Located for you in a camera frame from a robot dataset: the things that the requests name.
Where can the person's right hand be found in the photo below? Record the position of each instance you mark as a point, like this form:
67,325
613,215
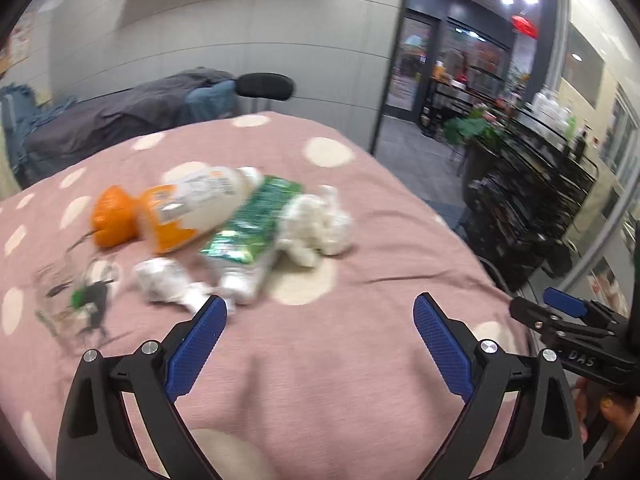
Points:
610,410

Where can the black mesh rack cart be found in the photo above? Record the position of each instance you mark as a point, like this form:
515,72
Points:
530,200

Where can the red hanging ornament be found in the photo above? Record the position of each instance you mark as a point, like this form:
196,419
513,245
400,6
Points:
525,26

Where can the green toothpaste tube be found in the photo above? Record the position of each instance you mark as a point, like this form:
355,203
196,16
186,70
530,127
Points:
250,220

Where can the large white tissue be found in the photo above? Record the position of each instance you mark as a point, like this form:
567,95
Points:
310,225

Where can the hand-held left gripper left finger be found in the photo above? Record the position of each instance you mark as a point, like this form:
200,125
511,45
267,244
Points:
197,345

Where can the green potted plant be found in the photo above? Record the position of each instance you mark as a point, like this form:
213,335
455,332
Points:
470,127

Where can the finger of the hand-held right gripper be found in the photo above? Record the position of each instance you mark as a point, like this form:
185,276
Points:
530,312
565,301

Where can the dark pump bottle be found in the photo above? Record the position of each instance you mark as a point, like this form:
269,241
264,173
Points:
580,145

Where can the white bottle with orange label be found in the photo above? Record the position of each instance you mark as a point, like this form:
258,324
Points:
205,195

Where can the wall poster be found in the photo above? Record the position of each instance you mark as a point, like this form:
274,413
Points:
17,42

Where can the orange plastic piece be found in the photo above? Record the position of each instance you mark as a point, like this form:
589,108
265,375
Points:
115,217

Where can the pink polka dot blanket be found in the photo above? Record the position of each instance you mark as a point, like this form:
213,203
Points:
320,360

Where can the blue cloth pile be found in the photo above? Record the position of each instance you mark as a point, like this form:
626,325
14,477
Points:
30,115

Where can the black side table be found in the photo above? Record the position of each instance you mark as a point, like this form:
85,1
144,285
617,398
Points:
442,105

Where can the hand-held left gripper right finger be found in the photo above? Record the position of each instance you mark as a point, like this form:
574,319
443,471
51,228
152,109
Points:
442,345

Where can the green bottle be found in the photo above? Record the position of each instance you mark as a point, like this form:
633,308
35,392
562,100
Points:
571,127

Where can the small white paper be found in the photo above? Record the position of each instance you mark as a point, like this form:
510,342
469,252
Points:
160,280

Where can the glass double door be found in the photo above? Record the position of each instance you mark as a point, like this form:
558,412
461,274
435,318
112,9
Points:
412,65

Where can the clear printed plastic wrapper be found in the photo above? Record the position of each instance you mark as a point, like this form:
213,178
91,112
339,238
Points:
90,295

